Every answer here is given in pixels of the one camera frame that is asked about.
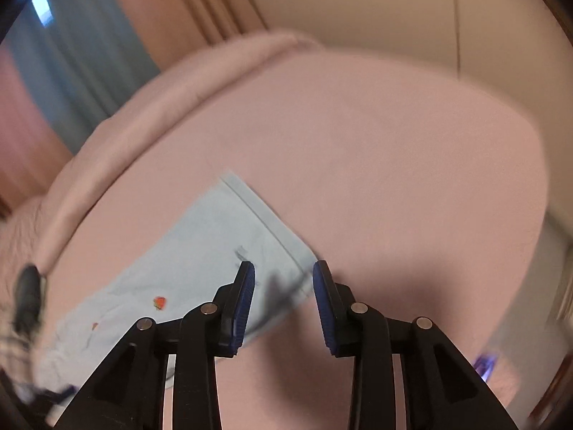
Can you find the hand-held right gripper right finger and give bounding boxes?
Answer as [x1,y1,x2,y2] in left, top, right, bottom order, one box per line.
[312,260,520,430]

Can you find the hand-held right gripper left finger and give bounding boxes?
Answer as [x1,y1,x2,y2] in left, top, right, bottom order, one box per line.
[53,261,257,430]

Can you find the light blue denim pants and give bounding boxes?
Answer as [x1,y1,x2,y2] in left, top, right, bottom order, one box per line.
[33,171,316,390]

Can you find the pink bed sheet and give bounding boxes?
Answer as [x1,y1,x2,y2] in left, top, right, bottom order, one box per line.
[36,49,549,430]

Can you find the pink curtain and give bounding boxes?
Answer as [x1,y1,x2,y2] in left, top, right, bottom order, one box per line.
[102,0,266,73]
[0,49,73,204]

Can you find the small purple object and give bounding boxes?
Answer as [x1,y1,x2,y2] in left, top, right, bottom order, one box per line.
[475,354,499,379]

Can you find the pink duvet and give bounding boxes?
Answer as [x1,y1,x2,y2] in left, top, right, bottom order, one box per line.
[40,29,323,274]

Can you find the blue sheer curtain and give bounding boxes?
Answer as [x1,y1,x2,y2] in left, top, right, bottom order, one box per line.
[5,0,162,155]

